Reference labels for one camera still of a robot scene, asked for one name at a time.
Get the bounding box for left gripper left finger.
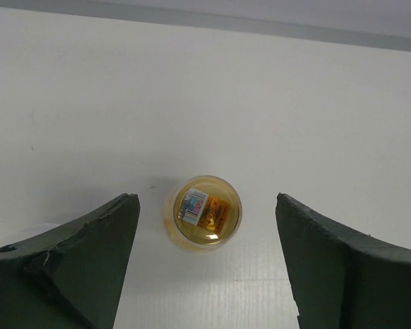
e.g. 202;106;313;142
0;194;140;328

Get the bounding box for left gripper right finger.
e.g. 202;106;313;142
275;193;411;328

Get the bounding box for amber pill bottle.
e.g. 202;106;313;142
164;175;242;252

